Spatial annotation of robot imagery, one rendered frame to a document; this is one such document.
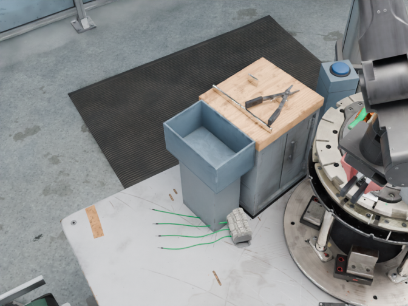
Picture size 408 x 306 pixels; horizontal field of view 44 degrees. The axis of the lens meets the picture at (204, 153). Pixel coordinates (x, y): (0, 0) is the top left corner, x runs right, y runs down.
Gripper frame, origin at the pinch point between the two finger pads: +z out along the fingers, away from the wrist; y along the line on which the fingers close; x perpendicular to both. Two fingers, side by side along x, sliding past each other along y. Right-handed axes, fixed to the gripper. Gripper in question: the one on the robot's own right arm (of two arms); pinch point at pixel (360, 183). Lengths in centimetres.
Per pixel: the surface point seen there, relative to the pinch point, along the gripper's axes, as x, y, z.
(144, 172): 31, -91, 127
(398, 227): 4.8, 8.7, 10.3
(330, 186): 4.4, -5.1, 11.8
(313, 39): 163, -90, 128
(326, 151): 8.3, -9.7, 8.8
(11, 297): -48, -46, 44
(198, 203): -4.9, -29.2, 35.9
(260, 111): 10.8, -27.2, 13.7
